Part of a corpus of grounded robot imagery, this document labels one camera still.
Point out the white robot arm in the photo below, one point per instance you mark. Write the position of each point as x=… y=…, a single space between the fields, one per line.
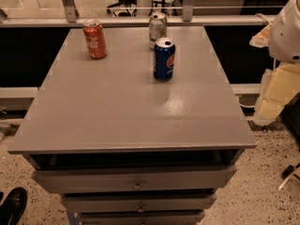
x=284 y=36

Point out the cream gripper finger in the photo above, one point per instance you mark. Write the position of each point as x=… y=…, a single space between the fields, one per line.
x=261 y=39
x=278 y=88

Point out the white green soda can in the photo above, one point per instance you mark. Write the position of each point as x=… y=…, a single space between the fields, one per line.
x=157 y=28

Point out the red coca-cola can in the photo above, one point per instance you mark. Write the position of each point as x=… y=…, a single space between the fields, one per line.
x=95 y=40

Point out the bottom grey drawer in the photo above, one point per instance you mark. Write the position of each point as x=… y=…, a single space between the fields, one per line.
x=146 y=218

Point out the top grey drawer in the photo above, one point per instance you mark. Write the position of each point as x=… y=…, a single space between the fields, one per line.
x=139 y=179

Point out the black office chair base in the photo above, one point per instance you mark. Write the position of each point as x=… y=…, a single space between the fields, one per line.
x=126 y=4

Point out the grey drawer cabinet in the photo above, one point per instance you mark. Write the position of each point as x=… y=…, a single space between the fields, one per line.
x=113 y=114

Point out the grey drawer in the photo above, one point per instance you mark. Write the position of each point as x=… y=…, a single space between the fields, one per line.
x=146 y=218
x=139 y=179
x=139 y=203

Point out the blue pepsi can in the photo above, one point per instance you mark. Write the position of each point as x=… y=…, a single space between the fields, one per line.
x=164 y=54

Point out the black shoe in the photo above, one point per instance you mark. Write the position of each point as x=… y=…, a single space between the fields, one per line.
x=12 y=208

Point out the black and white tool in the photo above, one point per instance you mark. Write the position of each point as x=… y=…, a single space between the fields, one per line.
x=288 y=173

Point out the grey metal railing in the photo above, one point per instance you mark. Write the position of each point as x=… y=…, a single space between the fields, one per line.
x=72 y=13

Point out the middle grey drawer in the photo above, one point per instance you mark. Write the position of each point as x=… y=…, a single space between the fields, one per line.
x=139 y=203

